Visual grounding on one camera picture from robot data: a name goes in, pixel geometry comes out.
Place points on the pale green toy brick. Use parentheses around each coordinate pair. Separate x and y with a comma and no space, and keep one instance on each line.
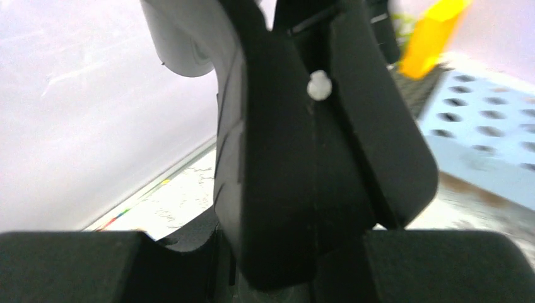
(403,27)

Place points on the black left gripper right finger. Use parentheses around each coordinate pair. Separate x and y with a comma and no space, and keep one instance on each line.
(426,266)

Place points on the dark grey brick baseplate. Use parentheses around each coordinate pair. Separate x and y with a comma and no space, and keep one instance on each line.
(416,92)

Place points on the orange toy brick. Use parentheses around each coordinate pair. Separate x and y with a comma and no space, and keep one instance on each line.
(430,36)

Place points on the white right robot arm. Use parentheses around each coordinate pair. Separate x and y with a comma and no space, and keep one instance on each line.
(314,141)

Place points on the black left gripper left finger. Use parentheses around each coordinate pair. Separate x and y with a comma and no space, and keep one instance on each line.
(191,266)

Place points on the light blue music stand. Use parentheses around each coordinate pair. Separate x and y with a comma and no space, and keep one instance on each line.
(482,133)

